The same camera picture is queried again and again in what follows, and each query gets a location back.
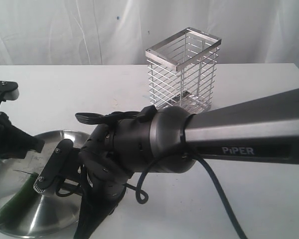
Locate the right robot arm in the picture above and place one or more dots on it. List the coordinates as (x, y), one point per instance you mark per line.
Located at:
(171, 140)

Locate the green cucumber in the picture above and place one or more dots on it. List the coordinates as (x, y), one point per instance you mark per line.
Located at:
(15, 206)

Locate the wire metal utensil rack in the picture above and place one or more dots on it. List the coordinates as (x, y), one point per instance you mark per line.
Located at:
(181, 70)

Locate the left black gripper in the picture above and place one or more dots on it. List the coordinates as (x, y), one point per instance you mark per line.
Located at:
(15, 143)

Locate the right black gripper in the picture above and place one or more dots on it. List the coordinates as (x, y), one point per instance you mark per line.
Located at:
(103, 191)

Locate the white backdrop curtain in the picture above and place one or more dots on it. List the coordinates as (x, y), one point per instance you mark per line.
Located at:
(117, 32)

